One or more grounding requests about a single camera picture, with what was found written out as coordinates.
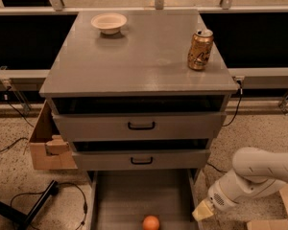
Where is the grey top drawer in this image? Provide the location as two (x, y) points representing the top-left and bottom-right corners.
(53, 112), (225, 142)

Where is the gold soda can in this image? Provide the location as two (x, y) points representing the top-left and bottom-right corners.
(187, 29), (214, 71)

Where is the grey middle drawer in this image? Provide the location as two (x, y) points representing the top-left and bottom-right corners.
(72, 149), (210, 171)

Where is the grey drawer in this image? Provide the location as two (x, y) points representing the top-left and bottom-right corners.
(53, 112), (225, 142)
(87, 169), (204, 230)
(72, 149), (210, 171)

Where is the black cable behind cabinet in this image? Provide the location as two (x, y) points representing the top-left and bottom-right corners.
(222, 79), (244, 127)

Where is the black cable on floor left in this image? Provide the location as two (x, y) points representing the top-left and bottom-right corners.
(10, 181), (89, 230)

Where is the black stand leg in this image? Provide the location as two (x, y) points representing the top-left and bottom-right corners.
(0, 180), (59, 230)

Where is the black cable right floor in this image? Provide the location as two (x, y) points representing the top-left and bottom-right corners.
(206, 162), (228, 174)

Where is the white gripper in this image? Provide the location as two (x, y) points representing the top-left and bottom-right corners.
(192, 179), (237, 221)

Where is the grey bottom drawer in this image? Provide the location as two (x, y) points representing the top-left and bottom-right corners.
(87, 169), (204, 230)

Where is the metal railing frame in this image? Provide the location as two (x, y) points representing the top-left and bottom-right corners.
(0, 0), (288, 115)

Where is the orange fruit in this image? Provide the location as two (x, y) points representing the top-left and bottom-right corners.
(142, 216), (160, 230)

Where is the cardboard box right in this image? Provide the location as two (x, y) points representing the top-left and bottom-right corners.
(247, 184), (288, 230)

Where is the grey drawer cabinet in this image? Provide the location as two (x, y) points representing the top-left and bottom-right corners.
(38, 9), (240, 174)

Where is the white paper bowl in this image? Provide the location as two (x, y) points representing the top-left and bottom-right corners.
(91, 12), (127, 35)

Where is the open cardboard box left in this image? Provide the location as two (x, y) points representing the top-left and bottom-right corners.
(29, 103), (77, 170)

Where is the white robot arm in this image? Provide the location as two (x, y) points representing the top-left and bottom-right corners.
(192, 147), (288, 221)

